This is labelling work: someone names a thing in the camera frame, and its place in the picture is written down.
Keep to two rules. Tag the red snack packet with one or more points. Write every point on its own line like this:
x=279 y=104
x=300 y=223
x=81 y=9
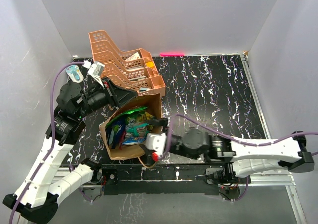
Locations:
x=122 y=139

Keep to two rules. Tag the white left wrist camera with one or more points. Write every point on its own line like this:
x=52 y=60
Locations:
x=95 y=70

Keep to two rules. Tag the yellow green fruit snack bag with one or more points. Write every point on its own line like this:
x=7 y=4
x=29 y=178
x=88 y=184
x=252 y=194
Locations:
x=137 y=118

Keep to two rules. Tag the dark blue chips bag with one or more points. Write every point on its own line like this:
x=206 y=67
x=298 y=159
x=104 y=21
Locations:
x=115 y=132

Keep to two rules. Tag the green cassava chips bag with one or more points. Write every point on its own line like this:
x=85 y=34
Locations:
x=128 y=112

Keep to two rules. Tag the pink tape strip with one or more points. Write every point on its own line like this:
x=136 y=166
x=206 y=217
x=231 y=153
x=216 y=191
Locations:
x=172 y=54

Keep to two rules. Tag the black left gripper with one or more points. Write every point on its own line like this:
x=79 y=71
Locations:
x=118 y=96

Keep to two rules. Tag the blue candy packet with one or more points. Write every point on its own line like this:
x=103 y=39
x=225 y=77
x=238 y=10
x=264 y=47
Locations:
x=132 y=140

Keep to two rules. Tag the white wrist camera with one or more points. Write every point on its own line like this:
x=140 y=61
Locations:
x=155 y=145
x=95 y=70

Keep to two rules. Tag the brown paper bag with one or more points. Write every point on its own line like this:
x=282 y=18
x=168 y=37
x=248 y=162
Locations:
x=153 y=103

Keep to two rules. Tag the white card in organizer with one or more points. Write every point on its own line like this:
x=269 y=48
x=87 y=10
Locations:
x=134 y=56

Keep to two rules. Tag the yellow object in organizer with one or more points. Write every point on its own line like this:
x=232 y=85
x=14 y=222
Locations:
x=150 y=65

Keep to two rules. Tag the teal snack packet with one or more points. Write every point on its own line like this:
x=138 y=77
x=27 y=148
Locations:
x=138 y=130

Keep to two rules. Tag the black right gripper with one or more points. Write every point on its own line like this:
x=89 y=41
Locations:
x=158 y=122

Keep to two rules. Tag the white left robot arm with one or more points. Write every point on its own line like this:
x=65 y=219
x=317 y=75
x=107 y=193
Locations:
x=38 y=198

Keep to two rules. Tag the peach plastic file organizer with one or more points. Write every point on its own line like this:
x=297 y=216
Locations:
x=133 y=74

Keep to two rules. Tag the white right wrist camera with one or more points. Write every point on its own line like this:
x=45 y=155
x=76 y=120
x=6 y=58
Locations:
x=155 y=145

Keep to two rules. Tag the blue white correction tape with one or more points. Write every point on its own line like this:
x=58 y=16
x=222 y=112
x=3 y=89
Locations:
x=74 y=73

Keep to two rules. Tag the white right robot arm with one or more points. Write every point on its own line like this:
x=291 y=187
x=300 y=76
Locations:
x=239 y=158

